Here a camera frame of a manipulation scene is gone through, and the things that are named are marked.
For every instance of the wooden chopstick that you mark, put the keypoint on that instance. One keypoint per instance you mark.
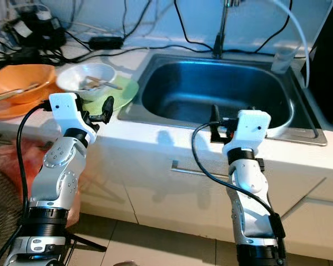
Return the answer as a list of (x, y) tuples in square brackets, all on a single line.
[(16, 92), (114, 85), (95, 81)]

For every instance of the green plate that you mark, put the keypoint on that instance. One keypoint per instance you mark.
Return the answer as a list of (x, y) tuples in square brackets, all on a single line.
[(125, 91)]

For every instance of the white bowl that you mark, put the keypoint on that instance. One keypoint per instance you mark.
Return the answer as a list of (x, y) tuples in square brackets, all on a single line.
[(72, 75)]

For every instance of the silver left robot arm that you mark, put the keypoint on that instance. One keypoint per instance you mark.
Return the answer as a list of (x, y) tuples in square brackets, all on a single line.
[(58, 166)]

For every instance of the steel kitchen sink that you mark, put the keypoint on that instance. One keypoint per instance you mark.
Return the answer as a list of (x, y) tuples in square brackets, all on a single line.
[(200, 91)]

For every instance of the black power adapter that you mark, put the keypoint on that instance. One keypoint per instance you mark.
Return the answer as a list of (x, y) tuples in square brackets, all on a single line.
[(105, 42)]

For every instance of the orange plate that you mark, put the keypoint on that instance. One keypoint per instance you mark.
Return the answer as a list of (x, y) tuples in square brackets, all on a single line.
[(11, 113)]

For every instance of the orange bowl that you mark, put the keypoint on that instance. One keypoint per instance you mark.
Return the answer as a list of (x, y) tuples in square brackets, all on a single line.
[(16, 77)]

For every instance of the clear plastic cup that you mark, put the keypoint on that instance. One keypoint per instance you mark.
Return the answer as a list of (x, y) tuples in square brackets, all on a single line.
[(283, 58)]

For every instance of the red plastic bag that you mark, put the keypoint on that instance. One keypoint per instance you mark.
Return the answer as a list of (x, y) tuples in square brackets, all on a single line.
[(5, 155)]

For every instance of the black stand leg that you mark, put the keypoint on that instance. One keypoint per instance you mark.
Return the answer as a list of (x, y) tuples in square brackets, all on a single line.
[(86, 243)]

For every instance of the black fan grille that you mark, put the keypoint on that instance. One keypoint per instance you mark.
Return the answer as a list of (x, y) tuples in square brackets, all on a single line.
[(3, 221)]

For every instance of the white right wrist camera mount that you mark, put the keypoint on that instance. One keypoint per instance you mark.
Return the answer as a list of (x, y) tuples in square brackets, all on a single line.
[(250, 130)]

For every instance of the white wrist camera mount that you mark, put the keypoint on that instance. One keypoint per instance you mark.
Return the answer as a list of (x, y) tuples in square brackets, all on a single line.
[(66, 108), (250, 130)]

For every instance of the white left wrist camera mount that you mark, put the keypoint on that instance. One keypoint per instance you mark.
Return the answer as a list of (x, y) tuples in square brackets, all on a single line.
[(66, 108)]

